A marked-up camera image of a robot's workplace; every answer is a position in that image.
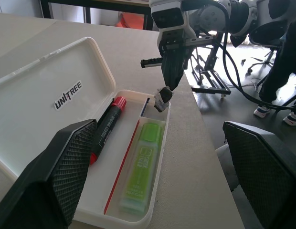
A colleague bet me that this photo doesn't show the office chair wheel base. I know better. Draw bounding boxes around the office chair wheel base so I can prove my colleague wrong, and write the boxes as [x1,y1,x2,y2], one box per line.
[241,46,276,73]

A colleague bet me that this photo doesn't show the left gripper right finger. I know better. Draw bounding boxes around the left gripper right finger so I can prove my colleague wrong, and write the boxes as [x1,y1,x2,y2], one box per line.
[222,121,296,229]

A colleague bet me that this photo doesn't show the white blue red sneaker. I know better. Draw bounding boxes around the white blue red sneaker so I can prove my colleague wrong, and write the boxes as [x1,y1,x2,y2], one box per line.
[282,112,296,126]
[254,105,272,118]

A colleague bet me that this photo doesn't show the small black white eraser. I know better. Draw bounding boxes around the small black white eraser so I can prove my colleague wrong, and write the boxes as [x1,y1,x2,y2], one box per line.
[153,87,174,113]

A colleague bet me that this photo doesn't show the white plastic pencil case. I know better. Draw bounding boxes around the white plastic pencil case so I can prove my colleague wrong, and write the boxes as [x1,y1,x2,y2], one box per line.
[0,37,171,227]

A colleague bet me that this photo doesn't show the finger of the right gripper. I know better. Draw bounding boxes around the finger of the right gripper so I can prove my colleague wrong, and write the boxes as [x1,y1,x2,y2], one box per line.
[173,52,185,91]
[161,52,175,91]

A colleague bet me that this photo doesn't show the green highlighter pen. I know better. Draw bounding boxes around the green highlighter pen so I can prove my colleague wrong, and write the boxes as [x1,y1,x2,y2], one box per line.
[118,122,164,213]

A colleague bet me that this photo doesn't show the black wheeled metal stand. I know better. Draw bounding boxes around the black wheeled metal stand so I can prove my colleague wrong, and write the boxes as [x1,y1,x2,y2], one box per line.
[190,35,233,99]

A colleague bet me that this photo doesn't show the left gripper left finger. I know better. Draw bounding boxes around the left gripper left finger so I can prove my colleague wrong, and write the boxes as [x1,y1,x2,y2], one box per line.
[0,119,99,229]

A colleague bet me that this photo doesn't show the black metal table frame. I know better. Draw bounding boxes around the black metal table frame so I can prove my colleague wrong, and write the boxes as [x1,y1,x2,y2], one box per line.
[40,0,154,31]

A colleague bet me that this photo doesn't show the orange object under table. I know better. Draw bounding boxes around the orange object under table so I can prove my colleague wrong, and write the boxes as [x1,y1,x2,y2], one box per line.
[115,12,146,30]

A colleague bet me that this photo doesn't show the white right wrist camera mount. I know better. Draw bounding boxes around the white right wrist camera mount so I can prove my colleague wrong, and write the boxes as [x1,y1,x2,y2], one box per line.
[149,0,190,33]

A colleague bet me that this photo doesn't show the person legs in dark trousers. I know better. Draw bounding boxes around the person legs in dark trousers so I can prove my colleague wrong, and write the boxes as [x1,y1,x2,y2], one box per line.
[258,14,296,108]

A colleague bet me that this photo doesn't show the black marker with red cap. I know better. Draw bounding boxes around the black marker with red cap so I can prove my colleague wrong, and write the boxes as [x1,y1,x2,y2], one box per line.
[89,96,127,166]

